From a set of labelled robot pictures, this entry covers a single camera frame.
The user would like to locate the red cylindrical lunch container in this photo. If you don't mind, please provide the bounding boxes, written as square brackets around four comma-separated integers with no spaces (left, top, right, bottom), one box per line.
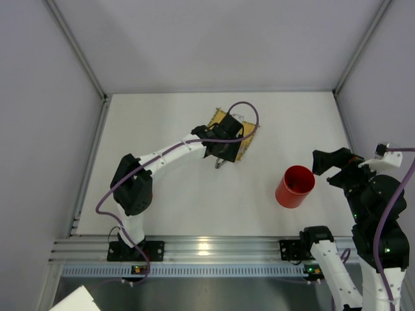
[275,165,315,209]

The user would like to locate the stainless steel tongs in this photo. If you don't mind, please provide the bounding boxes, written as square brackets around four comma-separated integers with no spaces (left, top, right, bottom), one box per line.
[214,158,227,169]

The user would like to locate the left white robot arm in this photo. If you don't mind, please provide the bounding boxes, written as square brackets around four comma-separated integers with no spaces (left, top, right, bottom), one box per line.
[110,113,244,248]

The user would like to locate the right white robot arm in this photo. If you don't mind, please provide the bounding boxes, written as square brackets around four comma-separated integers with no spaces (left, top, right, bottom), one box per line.
[300,144,414,310]

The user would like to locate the white box corner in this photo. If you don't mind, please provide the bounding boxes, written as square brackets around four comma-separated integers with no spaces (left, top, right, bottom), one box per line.
[50,286,100,311]

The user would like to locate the woven bamboo tray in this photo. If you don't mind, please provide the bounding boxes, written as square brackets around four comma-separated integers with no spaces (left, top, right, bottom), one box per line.
[207,108,255,161]

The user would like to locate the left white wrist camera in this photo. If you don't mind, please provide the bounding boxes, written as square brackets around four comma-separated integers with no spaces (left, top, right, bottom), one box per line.
[231,113,244,124]

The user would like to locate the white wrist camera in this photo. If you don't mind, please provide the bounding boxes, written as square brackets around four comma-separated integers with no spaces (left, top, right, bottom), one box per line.
[231,113,244,124]
[358,143,403,172]

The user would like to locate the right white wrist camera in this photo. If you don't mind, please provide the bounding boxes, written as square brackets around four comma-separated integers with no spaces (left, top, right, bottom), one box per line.
[358,143,403,172]

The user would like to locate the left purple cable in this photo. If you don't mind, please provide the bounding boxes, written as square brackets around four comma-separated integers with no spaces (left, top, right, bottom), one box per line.
[96,101,260,286]

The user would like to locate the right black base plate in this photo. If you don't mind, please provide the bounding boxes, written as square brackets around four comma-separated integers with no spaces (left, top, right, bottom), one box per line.
[279,239,314,262]

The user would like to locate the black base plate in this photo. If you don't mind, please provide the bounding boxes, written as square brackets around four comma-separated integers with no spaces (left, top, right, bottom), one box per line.
[106,240,165,262]
[279,239,314,262]

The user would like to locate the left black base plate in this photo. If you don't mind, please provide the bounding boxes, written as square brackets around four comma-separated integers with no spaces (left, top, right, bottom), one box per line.
[106,240,165,262]

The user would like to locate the right aluminium frame post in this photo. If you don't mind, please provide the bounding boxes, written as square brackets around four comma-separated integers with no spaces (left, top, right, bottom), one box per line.
[332,0,394,98]

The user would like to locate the aluminium frame post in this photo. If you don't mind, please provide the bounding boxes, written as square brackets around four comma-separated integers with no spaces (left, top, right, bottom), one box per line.
[332,0,394,98]
[41,0,108,100]

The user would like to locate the aluminium mounting rail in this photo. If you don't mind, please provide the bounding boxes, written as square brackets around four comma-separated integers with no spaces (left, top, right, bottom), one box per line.
[48,235,403,264]

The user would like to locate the slotted grey cable duct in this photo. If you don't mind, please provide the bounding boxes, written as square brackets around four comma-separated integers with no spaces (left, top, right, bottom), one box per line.
[61,264,308,278]

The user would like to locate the left aluminium frame post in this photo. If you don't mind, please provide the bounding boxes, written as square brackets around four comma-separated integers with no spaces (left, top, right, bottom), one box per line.
[41,0,108,100]

